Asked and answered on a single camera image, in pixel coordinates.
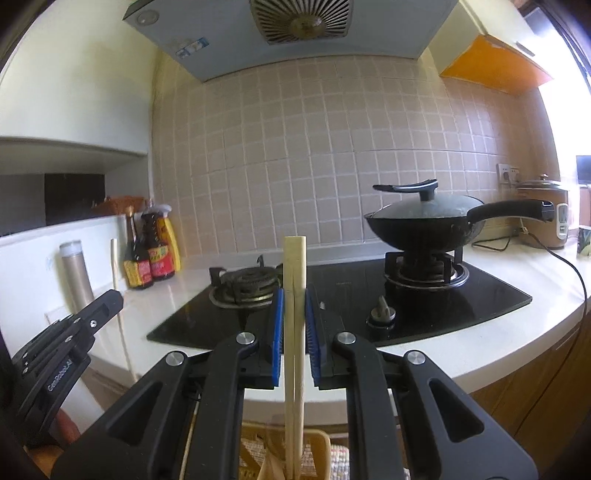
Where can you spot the range hood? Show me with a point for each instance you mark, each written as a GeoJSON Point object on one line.
{"type": "Point", "coordinates": [207, 46]}

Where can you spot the dark patterned mug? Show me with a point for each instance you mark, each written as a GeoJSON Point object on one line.
{"type": "Point", "coordinates": [585, 240]}

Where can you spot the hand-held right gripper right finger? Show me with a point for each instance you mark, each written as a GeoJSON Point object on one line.
{"type": "Point", "coordinates": [311, 337]}

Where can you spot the large dark sauce bottle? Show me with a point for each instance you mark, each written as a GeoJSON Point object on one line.
{"type": "Point", "coordinates": [159, 263]}

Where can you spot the white wall socket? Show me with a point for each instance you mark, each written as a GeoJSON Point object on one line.
{"type": "Point", "coordinates": [508, 174]}

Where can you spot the brown wicker basket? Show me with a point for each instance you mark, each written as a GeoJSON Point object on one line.
{"type": "Point", "coordinates": [120, 204]}

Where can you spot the orange wall cabinet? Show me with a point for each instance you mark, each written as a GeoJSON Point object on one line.
{"type": "Point", "coordinates": [494, 64]}

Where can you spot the small soy sauce bottle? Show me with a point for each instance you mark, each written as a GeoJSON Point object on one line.
{"type": "Point", "coordinates": [138, 272]}

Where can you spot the wooden base cabinet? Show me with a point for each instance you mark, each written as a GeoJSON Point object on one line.
{"type": "Point", "coordinates": [531, 406]}

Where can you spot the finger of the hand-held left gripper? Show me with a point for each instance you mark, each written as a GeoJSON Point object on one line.
{"type": "Point", "coordinates": [107, 305]}

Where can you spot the yellow bottle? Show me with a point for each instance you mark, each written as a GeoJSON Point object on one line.
{"type": "Point", "coordinates": [174, 249]}

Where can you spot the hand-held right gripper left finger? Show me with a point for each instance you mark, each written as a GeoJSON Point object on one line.
{"type": "Point", "coordinates": [278, 337]}

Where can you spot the black screen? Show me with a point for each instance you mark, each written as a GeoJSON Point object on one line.
{"type": "Point", "coordinates": [583, 168]}

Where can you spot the person's left hand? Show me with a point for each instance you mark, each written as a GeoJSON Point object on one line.
{"type": "Point", "coordinates": [69, 429]}

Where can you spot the yellow plastic utensil basket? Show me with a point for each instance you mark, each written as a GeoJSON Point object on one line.
{"type": "Point", "coordinates": [318, 452]}

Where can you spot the steel thermos flask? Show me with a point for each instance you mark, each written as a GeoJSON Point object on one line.
{"type": "Point", "coordinates": [76, 277]}

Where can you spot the black glass gas stove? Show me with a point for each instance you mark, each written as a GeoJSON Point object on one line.
{"type": "Point", "coordinates": [346, 286]}

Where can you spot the black wok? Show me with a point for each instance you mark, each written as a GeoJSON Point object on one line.
{"type": "Point", "coordinates": [415, 235]}

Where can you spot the beige rice cooker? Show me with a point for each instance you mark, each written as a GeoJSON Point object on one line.
{"type": "Point", "coordinates": [538, 221]}

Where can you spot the metal stove knob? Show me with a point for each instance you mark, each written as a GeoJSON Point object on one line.
{"type": "Point", "coordinates": [381, 314]}

